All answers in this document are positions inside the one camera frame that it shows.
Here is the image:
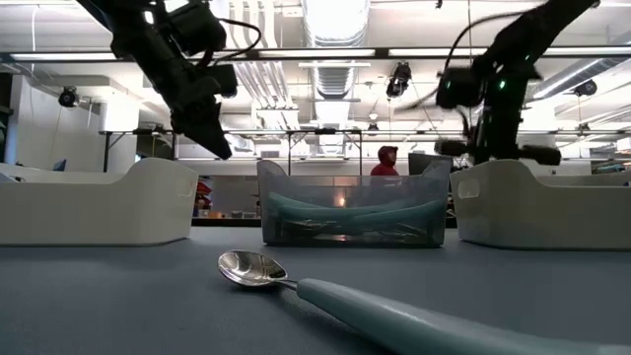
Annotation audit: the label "fluorescent ceiling light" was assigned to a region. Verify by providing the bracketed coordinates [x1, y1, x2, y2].
[387, 47, 494, 56]
[258, 48, 377, 58]
[9, 52, 117, 62]

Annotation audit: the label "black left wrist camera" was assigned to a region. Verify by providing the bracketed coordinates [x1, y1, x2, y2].
[165, 2, 229, 56]

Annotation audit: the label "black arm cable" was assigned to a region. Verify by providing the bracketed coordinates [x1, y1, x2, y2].
[443, 10, 546, 70]
[211, 18, 263, 65]

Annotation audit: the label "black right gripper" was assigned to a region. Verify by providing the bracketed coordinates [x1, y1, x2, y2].
[433, 62, 563, 167]

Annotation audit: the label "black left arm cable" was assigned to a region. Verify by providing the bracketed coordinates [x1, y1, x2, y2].
[211, 18, 263, 65]

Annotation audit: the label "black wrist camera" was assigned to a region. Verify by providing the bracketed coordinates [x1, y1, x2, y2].
[435, 66, 487, 110]
[165, 2, 229, 56]

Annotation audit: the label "black hanging cable reel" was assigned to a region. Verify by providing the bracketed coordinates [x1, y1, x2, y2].
[574, 78, 598, 99]
[57, 86, 81, 108]
[385, 61, 413, 100]

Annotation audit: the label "white pillar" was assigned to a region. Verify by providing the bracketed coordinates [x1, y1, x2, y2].
[515, 106, 558, 149]

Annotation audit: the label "black horizontal crossbeam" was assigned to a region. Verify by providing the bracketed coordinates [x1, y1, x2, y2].
[0, 46, 631, 64]

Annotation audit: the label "white plastic bin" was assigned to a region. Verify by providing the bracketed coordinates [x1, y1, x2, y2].
[449, 158, 631, 251]
[0, 157, 200, 247]

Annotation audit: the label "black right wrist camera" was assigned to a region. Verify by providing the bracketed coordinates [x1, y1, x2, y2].
[435, 66, 487, 110]

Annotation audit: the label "silver ventilation duct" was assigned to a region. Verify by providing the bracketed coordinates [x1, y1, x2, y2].
[529, 56, 631, 100]
[300, 0, 372, 103]

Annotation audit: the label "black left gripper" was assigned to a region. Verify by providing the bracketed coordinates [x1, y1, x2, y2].
[109, 23, 240, 161]

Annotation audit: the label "person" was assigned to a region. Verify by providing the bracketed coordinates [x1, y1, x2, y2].
[370, 145, 401, 178]

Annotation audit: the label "grey translucent plastic bin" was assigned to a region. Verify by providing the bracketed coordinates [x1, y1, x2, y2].
[255, 159, 453, 249]

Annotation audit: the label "red and white object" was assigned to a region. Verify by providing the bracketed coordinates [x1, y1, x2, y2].
[195, 177, 214, 211]

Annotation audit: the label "black computer monitor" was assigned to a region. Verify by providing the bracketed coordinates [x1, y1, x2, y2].
[407, 152, 455, 175]

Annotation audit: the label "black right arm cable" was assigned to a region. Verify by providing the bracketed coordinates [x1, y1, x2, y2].
[443, 10, 546, 70]

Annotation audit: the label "light blue handled spoon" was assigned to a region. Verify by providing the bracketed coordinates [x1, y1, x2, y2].
[217, 249, 631, 355]

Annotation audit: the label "white ceiling pipes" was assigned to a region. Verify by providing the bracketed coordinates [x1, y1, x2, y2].
[229, 0, 302, 132]

